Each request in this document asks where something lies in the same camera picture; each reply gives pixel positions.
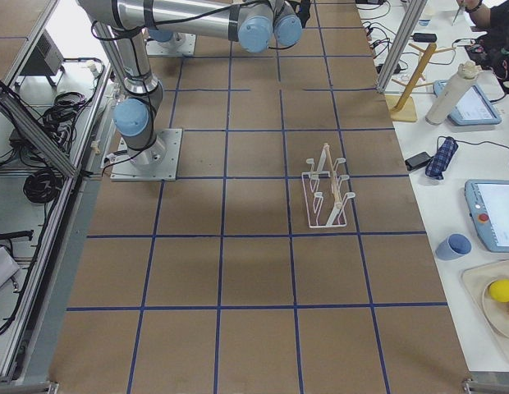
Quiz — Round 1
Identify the white wire cup rack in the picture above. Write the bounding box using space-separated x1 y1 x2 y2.
300 143 355 229

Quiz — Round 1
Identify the blue teach pendant far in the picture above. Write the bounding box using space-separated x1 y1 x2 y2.
447 82 502 126

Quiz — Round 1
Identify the blue cup on side table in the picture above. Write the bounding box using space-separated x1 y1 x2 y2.
435 233 472 261

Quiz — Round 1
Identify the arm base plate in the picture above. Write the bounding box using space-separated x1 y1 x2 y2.
145 33 196 57
110 129 182 181

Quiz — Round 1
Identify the aluminium frame post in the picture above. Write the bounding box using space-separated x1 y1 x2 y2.
376 0 427 94

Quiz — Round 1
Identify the blue teach pendant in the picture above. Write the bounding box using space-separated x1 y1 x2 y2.
447 82 502 126
465 179 509 253

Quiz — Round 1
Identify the blue teach pendant near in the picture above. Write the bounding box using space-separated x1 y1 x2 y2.
465 179 509 253

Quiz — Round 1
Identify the folded blue plaid umbrella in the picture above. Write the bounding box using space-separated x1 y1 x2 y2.
425 137 458 181

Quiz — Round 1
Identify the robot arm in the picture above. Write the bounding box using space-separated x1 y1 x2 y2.
79 1 310 166

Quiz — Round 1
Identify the yellow toy fruit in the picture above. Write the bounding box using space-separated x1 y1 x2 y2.
488 279 509 303

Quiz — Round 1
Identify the beige plate on side table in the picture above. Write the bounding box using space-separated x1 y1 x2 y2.
461 260 509 360

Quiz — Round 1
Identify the wooden mug tree stand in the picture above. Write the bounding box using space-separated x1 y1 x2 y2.
385 43 452 122

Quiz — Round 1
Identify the black phone on table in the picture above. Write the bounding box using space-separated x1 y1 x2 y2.
405 152 433 172

